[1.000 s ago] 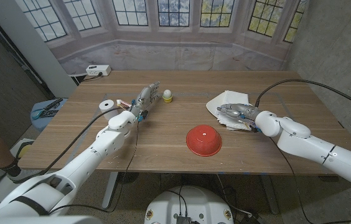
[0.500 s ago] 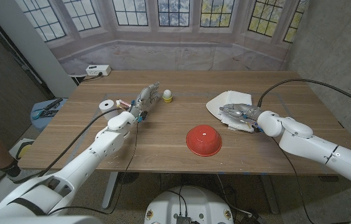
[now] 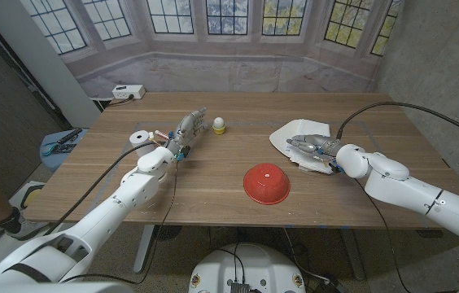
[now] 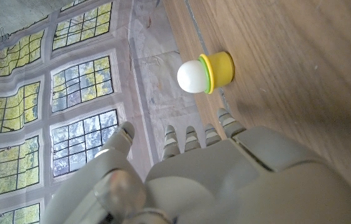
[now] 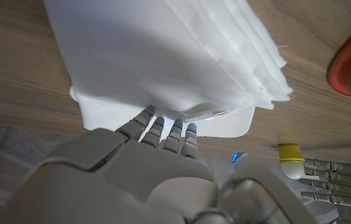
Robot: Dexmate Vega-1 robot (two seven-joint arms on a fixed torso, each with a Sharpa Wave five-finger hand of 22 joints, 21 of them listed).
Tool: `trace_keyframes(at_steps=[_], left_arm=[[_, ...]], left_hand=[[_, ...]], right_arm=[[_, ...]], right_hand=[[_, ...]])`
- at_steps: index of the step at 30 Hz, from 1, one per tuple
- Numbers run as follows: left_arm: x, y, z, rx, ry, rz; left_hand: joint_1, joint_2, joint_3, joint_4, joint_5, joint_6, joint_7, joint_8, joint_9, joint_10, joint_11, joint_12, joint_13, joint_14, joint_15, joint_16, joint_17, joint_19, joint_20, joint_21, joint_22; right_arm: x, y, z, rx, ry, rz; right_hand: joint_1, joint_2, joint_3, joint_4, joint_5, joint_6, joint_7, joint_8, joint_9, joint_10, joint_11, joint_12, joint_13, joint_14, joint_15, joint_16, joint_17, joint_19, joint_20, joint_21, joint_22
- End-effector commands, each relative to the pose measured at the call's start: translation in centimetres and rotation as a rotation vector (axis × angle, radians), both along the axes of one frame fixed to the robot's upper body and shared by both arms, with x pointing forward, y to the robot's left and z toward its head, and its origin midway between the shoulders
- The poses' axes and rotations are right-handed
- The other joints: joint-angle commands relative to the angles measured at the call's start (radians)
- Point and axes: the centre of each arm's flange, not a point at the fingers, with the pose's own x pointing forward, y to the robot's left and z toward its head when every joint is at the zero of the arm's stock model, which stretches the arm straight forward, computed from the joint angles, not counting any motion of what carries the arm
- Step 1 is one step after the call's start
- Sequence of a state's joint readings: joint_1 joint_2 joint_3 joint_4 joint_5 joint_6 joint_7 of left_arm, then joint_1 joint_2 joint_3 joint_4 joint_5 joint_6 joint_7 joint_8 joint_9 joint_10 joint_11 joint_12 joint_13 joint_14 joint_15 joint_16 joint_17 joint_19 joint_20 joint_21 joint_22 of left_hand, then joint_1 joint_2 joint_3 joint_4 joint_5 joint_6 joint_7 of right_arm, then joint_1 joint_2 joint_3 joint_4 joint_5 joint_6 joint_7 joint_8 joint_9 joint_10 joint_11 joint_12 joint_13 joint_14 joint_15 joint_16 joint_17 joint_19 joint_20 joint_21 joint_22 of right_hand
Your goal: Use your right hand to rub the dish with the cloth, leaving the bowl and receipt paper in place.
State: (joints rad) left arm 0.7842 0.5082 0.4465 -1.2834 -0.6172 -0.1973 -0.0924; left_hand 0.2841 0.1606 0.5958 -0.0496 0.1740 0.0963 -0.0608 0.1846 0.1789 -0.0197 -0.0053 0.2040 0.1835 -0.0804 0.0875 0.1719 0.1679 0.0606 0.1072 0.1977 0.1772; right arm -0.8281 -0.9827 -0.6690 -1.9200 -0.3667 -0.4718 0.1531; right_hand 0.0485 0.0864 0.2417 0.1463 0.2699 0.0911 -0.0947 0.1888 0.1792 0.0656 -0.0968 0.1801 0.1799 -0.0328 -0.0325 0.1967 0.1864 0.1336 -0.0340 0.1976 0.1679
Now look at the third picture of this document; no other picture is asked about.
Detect white yellow floor board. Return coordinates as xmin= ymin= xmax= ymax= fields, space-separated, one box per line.
xmin=9 ymin=181 xmax=46 ymax=211

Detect white table leg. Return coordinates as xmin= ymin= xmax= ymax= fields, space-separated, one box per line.
xmin=133 ymin=225 xmax=155 ymax=273

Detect black hand tool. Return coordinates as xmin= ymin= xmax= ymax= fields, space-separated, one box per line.
xmin=56 ymin=128 xmax=83 ymax=144

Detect white receipt paper roll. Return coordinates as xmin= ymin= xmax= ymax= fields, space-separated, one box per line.
xmin=129 ymin=129 xmax=155 ymax=158

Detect red bowl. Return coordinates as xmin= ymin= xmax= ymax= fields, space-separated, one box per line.
xmin=243 ymin=162 xmax=291 ymax=206

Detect printed window backdrop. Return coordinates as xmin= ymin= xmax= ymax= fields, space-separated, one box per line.
xmin=17 ymin=0 xmax=404 ymax=98

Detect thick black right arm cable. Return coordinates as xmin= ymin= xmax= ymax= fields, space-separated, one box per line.
xmin=335 ymin=101 xmax=459 ymax=146

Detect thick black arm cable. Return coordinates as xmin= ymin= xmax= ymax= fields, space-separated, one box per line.
xmin=335 ymin=101 xmax=459 ymax=146
xmin=44 ymin=140 xmax=157 ymax=236

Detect thin black wire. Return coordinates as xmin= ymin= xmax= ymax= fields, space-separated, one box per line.
xmin=60 ymin=158 xmax=180 ymax=285
xmin=353 ymin=177 xmax=413 ymax=293

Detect white power strip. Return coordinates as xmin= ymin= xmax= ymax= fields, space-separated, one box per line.
xmin=111 ymin=84 xmax=146 ymax=101

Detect white cloth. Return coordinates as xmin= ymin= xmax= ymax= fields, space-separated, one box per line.
xmin=286 ymin=118 xmax=336 ymax=175

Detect grey table leg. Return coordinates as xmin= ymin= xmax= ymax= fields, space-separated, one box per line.
xmin=341 ymin=227 xmax=367 ymax=281

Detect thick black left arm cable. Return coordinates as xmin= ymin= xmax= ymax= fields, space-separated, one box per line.
xmin=44 ymin=140 xmax=157 ymax=236

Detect teal handled pliers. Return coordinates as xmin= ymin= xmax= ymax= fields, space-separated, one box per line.
xmin=41 ymin=142 xmax=77 ymax=158

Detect yellow cup with white ball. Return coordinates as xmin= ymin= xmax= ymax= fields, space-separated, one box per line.
xmin=212 ymin=116 xmax=226 ymax=136

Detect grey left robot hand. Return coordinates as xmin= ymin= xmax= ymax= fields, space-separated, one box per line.
xmin=167 ymin=107 xmax=209 ymax=154

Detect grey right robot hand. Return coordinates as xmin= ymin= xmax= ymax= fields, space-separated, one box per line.
xmin=285 ymin=133 xmax=343 ymax=159

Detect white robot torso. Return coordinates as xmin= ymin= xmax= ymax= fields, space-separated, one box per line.
xmin=188 ymin=243 xmax=307 ymax=293

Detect blue round stool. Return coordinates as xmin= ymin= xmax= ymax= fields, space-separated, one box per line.
xmin=39 ymin=128 xmax=90 ymax=172

